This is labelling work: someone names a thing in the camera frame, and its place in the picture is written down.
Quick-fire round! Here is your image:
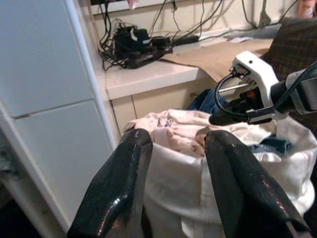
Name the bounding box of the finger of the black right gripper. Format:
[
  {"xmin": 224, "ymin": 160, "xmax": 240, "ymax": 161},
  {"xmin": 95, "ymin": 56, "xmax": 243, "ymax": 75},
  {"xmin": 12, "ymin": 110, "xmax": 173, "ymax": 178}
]
[{"xmin": 209, "ymin": 109, "xmax": 249, "ymax": 126}]

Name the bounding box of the long black power brick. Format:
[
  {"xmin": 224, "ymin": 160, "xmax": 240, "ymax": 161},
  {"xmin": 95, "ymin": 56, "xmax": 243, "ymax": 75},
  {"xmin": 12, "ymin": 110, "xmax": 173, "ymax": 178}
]
[{"xmin": 172, "ymin": 34, "xmax": 200, "ymax": 47}]

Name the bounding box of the black adapter with white label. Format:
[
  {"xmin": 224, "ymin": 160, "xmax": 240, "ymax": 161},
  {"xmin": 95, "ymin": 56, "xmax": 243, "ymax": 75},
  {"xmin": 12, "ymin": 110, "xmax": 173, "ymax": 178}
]
[{"xmin": 114, "ymin": 26, "xmax": 154, "ymax": 56}]

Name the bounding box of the small black power adapter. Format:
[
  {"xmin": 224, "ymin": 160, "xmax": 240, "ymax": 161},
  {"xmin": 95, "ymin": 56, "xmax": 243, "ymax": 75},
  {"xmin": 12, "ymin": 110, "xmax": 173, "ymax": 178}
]
[{"xmin": 151, "ymin": 36, "xmax": 172, "ymax": 48}]

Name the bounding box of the dark blue cloth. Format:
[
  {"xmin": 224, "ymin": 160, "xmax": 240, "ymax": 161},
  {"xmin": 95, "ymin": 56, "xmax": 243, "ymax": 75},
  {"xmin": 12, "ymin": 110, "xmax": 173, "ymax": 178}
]
[{"xmin": 249, "ymin": 137, "xmax": 293, "ymax": 155}]

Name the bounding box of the pink patterned container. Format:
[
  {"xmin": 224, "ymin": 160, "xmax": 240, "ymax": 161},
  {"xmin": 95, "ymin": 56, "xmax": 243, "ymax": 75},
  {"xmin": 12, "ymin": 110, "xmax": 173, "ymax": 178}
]
[{"xmin": 298, "ymin": 0, "xmax": 316, "ymax": 18}]

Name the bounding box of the dark plaid cloth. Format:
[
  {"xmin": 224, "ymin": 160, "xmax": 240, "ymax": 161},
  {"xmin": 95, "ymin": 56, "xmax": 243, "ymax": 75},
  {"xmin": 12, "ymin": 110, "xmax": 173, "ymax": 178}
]
[{"xmin": 260, "ymin": 16, "xmax": 317, "ymax": 134}]

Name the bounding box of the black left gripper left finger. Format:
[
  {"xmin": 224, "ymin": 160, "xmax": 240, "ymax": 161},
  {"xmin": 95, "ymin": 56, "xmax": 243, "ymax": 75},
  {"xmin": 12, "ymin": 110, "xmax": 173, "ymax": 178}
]
[{"xmin": 66, "ymin": 128, "xmax": 154, "ymax": 238}]

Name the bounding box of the blue denim garment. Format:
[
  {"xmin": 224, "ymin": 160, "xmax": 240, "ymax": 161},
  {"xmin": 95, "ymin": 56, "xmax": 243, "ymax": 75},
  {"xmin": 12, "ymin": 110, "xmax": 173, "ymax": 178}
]
[{"xmin": 186, "ymin": 88, "xmax": 235, "ymax": 115}]

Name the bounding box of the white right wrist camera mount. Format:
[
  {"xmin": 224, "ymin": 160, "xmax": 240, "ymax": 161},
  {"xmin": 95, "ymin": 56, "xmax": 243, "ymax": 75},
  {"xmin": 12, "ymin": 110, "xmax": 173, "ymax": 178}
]
[{"xmin": 231, "ymin": 51, "xmax": 291, "ymax": 122}]

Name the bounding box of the white refrigerator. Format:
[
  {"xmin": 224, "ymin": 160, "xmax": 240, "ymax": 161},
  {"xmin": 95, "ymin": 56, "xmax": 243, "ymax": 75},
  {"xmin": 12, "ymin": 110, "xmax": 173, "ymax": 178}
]
[{"xmin": 0, "ymin": 0, "xmax": 118, "ymax": 238}]

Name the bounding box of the silver cabinet handle bar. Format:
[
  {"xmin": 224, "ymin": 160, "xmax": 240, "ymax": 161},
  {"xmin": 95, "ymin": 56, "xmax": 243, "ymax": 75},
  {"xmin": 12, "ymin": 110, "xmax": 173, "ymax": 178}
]
[{"xmin": 217, "ymin": 83, "xmax": 249, "ymax": 93}]

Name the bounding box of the black power cable bundle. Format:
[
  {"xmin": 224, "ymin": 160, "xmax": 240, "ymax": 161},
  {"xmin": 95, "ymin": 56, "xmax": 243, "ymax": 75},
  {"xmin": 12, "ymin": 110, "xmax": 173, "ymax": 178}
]
[{"xmin": 98, "ymin": 0, "xmax": 139, "ymax": 72}]

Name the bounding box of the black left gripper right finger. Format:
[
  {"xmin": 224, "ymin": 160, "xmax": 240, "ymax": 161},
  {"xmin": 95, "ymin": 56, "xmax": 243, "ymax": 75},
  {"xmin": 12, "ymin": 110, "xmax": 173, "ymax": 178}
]
[{"xmin": 204, "ymin": 130, "xmax": 315, "ymax": 238}]

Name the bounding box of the white garment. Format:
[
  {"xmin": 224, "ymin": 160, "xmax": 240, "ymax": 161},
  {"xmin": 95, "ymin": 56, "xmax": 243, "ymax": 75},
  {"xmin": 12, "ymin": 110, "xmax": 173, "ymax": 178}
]
[{"xmin": 158, "ymin": 109, "xmax": 277, "ymax": 146}]

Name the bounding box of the black power strip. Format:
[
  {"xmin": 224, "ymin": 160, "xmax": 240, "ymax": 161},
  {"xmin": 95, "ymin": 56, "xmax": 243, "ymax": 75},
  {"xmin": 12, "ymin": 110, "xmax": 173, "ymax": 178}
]
[{"xmin": 120, "ymin": 46, "xmax": 174, "ymax": 70}]

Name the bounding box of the pale pink garment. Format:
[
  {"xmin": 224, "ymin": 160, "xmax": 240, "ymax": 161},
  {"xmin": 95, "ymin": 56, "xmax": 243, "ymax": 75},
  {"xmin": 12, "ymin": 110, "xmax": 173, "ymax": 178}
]
[{"xmin": 123, "ymin": 110, "xmax": 211, "ymax": 158}]

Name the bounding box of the cream counter cabinet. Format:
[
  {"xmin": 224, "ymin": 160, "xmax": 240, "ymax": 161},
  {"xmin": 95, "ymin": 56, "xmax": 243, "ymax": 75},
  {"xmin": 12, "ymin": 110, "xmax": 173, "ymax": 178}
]
[{"xmin": 105, "ymin": 63, "xmax": 245, "ymax": 141}]

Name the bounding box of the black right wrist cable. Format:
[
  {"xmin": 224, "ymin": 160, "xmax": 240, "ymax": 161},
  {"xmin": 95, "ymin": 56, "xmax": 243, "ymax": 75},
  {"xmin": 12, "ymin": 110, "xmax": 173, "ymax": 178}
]
[{"xmin": 214, "ymin": 60, "xmax": 317, "ymax": 124}]

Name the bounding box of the white fabric laundry bag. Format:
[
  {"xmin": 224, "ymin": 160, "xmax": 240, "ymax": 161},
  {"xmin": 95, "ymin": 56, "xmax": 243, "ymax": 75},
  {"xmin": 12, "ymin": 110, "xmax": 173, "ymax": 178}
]
[{"xmin": 123, "ymin": 109, "xmax": 317, "ymax": 238}]

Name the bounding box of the beige counter mat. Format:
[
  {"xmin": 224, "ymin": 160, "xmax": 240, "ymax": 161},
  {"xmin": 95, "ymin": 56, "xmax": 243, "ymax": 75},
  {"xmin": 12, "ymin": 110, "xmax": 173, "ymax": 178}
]
[{"xmin": 159, "ymin": 38, "xmax": 274, "ymax": 83}]

